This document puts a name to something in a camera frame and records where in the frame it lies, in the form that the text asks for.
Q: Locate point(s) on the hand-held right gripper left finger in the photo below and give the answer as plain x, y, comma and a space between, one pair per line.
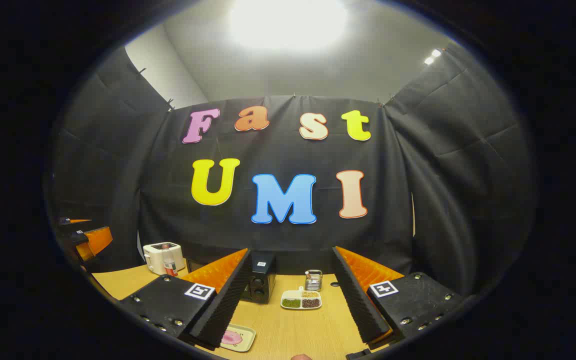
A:
228, 300

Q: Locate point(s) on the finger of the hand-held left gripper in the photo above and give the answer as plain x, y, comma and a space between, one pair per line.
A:
98, 240
70, 221

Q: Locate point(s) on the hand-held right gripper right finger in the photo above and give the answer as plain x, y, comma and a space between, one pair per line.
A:
355, 295

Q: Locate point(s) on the black electric oven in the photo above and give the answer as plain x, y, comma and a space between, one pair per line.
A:
263, 280

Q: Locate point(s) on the cream tray with pink food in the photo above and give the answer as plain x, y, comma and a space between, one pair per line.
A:
240, 338

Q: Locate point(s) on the white divided dish with beans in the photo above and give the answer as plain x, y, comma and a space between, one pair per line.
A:
300, 300

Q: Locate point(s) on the white toaster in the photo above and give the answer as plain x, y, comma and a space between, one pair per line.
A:
155, 257

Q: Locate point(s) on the clear plastic water bottle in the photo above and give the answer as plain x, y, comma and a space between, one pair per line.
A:
170, 262

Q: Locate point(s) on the black backdrop cloth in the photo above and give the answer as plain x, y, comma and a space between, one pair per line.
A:
278, 150

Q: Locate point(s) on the small ceiling light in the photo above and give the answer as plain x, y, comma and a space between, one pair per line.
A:
433, 56

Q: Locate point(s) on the ceiling light panel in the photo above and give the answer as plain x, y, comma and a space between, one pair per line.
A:
288, 22

